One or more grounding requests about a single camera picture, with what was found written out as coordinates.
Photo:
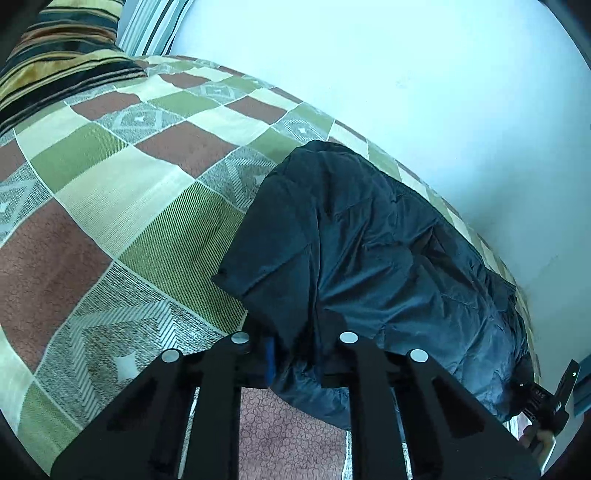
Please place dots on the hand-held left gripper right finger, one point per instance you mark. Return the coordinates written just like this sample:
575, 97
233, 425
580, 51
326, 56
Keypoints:
360, 369

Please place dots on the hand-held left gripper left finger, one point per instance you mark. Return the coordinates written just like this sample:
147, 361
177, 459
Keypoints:
271, 364

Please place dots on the black puffer jacket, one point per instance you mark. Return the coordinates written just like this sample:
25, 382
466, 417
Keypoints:
383, 277

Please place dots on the person's right hand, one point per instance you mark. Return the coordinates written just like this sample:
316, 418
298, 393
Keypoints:
531, 436

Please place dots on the checkered bed sheet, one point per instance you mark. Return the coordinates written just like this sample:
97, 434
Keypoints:
115, 207

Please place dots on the grey striped pillow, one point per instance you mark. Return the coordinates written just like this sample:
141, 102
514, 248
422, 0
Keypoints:
147, 25

